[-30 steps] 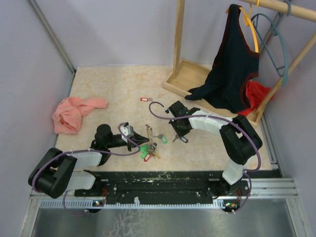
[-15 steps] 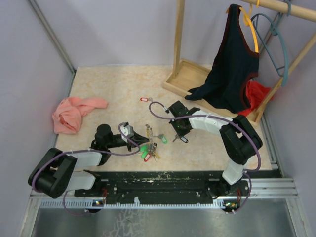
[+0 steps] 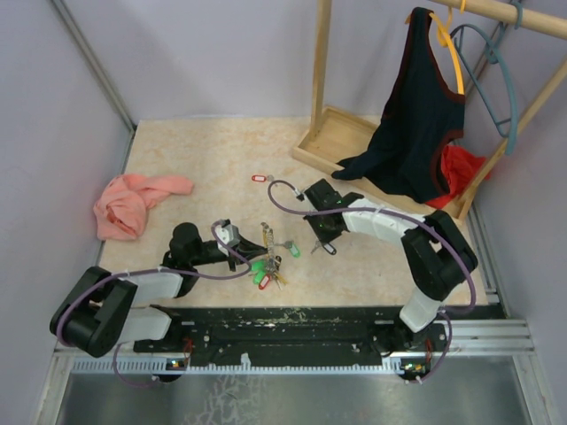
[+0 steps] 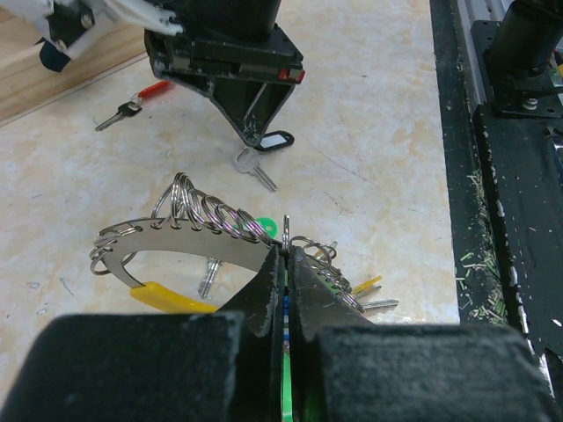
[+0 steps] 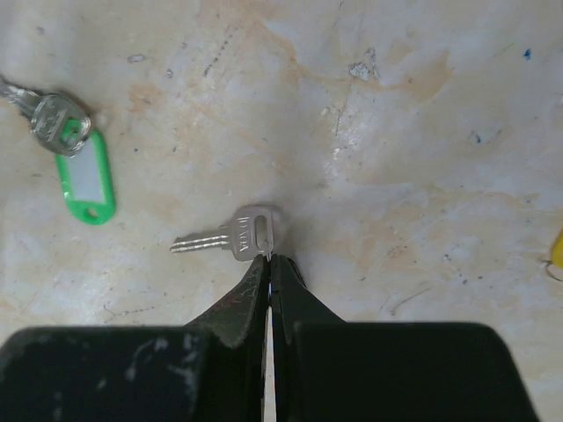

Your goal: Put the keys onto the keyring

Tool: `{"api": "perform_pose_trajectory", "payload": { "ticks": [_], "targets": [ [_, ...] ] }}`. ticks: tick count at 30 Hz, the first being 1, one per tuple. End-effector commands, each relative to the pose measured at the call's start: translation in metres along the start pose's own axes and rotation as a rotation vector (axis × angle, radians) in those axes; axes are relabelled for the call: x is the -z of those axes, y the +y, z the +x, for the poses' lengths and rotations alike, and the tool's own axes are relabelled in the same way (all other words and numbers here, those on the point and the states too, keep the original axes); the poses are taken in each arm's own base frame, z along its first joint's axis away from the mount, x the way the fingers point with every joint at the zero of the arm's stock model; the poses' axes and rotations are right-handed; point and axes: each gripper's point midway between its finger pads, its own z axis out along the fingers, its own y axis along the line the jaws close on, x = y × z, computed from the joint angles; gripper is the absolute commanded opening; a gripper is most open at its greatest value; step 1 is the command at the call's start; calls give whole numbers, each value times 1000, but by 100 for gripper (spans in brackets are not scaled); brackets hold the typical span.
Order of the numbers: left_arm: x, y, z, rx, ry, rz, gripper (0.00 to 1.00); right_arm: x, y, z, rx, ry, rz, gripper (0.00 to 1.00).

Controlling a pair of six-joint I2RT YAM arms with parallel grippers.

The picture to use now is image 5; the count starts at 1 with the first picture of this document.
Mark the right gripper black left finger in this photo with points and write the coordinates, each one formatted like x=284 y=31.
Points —
x=211 y=369

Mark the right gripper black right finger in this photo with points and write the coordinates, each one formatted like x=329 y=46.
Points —
x=328 y=369

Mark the key with black fob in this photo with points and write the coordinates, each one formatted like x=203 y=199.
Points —
x=250 y=232

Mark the large keyring with coloured tags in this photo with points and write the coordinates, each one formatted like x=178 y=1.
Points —
x=553 y=265

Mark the key with green tag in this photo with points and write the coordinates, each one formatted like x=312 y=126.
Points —
x=63 y=127

